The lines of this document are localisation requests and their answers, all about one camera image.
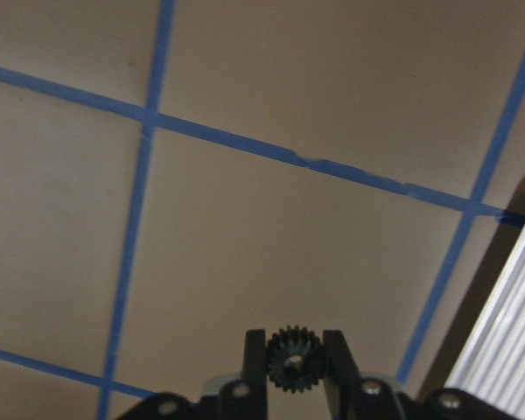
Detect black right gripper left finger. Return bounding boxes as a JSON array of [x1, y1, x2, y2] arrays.
[[242, 329, 268, 420]]

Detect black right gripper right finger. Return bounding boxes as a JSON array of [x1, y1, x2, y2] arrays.
[[323, 330, 361, 419]]

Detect ribbed metal tray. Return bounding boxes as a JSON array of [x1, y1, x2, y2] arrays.
[[445, 225, 525, 419]]

